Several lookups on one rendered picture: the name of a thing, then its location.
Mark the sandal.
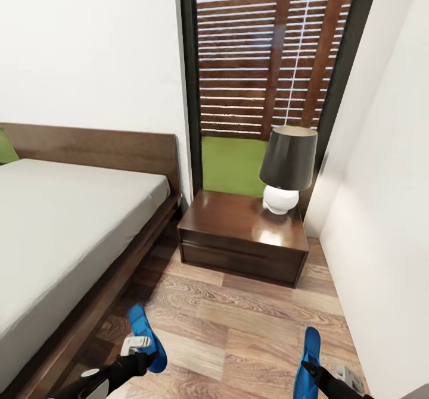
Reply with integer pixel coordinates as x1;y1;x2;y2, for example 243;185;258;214
293;326;321;399
128;304;167;373

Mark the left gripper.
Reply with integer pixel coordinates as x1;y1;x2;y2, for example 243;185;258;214
115;351;158;386

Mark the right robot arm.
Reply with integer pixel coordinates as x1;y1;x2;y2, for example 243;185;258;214
301;361;373;399

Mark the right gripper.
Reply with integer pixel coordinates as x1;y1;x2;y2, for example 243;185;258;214
301;361;354;399

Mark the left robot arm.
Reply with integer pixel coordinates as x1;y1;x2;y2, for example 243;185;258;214
48;336;158;399

